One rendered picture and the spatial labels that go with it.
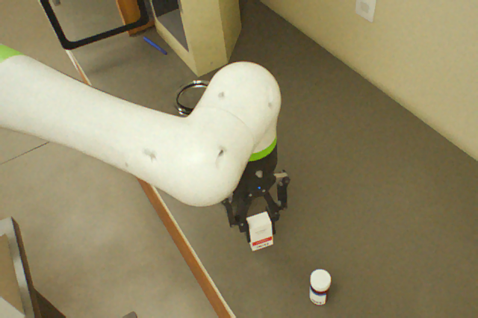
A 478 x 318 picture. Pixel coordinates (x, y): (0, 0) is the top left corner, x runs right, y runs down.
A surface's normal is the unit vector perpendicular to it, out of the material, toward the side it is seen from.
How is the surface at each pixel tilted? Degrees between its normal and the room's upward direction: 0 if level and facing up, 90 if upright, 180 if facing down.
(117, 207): 0
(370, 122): 0
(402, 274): 0
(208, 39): 90
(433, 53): 90
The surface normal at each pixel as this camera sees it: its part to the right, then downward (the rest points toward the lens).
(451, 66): -0.85, 0.45
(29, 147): -0.11, -0.64
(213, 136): 0.31, -0.55
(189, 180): -0.19, 0.29
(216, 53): 0.52, 0.62
